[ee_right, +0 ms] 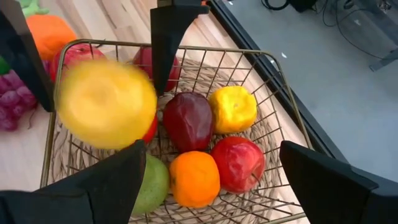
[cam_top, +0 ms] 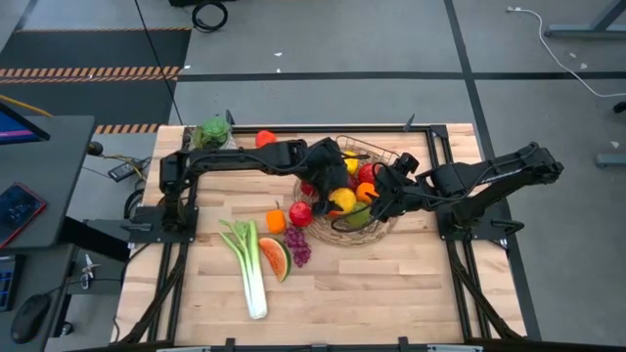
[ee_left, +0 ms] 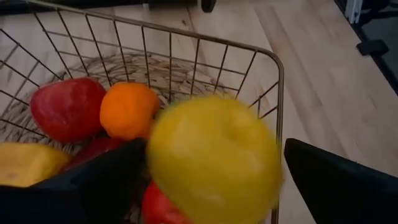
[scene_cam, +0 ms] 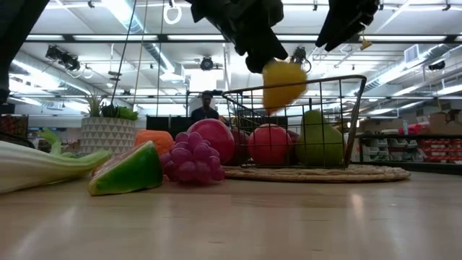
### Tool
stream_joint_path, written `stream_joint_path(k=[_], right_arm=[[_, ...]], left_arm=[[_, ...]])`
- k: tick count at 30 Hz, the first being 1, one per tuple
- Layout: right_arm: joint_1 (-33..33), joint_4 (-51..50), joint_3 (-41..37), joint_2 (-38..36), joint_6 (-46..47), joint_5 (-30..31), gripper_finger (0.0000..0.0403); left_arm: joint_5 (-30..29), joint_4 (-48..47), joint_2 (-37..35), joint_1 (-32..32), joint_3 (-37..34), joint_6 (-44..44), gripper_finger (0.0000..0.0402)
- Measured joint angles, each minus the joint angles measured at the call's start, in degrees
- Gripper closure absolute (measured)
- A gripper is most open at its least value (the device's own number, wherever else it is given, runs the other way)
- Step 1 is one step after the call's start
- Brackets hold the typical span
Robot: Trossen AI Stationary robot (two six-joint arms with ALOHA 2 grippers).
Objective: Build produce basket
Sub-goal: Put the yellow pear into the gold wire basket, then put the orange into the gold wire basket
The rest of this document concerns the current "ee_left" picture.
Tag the orange red round fruit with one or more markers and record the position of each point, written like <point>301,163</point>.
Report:
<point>161,205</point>

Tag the red apple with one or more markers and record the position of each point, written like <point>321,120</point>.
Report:
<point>66,109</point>

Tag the yellow bell pepper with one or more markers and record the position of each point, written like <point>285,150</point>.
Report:
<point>28,163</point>

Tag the yellow apple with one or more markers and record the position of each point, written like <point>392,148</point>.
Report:
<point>214,161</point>

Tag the orange mandarin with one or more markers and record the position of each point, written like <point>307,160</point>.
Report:
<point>129,110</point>

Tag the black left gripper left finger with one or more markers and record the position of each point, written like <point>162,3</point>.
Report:
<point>77,193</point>

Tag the dark maroon apple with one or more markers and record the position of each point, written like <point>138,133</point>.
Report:
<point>93,149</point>

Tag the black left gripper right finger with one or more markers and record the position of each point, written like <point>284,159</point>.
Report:
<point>342,186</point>

